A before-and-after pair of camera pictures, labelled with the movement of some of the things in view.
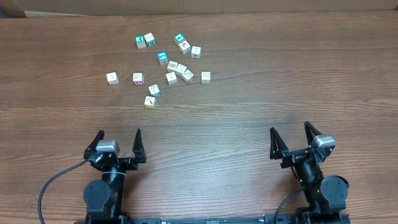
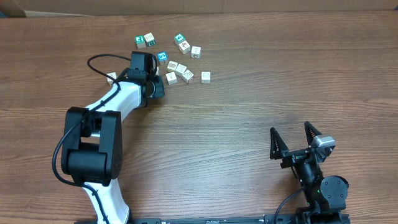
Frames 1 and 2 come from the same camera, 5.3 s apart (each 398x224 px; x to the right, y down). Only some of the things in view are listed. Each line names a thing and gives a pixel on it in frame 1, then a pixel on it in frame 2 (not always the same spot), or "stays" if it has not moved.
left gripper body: x=126 y=163 -> x=157 y=84
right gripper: x=280 y=149 stays
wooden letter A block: x=112 y=78 stays
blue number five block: x=162 y=57 stays
